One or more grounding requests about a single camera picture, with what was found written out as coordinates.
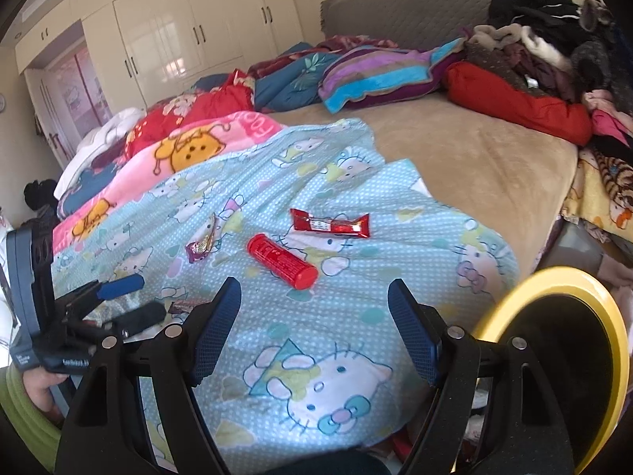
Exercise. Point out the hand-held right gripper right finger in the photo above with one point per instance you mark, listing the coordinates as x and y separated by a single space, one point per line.
411 331

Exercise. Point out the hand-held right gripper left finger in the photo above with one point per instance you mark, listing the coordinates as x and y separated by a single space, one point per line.
212 336

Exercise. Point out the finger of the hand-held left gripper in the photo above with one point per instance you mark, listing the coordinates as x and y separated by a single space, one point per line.
121 287
138 317

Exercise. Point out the yellow rimmed black bin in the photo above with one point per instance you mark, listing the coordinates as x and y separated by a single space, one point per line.
494 316

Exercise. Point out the red cylindrical tube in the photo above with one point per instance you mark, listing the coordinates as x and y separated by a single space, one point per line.
284 262

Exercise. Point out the person's left forearm green sleeve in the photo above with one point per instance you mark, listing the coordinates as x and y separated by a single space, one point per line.
24 425

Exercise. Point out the person's left hand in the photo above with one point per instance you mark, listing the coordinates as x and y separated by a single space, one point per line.
44 391

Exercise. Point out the purple candy wrapper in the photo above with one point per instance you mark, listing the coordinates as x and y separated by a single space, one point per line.
202 242

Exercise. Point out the light blue cartoon cat blanket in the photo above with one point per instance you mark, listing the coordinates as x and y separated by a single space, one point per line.
306 331

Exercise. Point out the dark cloth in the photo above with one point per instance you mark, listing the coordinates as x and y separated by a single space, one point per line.
42 195

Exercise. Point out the red snack bar wrapper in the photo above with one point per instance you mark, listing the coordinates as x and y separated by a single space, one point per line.
329 222

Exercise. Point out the white cloth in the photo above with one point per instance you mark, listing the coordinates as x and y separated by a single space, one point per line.
104 133

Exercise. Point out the pink cartoon blanket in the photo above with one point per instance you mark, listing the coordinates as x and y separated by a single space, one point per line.
207 143

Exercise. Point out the beige bed sheet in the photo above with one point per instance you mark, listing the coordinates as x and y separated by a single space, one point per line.
474 168

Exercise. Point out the pink cartoon sliding door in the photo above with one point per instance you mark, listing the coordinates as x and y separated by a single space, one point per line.
79 89

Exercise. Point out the red floral blanket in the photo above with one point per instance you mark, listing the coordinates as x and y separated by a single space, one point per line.
217 104

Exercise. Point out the yellow cartoon blanket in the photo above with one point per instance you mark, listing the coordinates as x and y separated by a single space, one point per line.
603 198

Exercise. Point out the red pillow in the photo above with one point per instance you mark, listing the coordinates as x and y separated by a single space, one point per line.
519 104

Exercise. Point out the striped purple blue pillow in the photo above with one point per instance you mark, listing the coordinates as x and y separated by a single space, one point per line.
385 74

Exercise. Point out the blue floral quilt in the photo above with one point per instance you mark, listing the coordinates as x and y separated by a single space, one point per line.
292 79

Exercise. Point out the cream glossy wardrobe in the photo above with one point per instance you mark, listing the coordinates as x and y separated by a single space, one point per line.
188 20

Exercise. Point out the pink garment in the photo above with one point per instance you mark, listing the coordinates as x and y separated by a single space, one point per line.
611 123

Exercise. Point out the grey quilted headboard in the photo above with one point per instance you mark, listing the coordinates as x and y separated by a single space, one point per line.
395 10

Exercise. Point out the pile of dark clothes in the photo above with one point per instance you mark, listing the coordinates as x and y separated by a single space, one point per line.
544 20

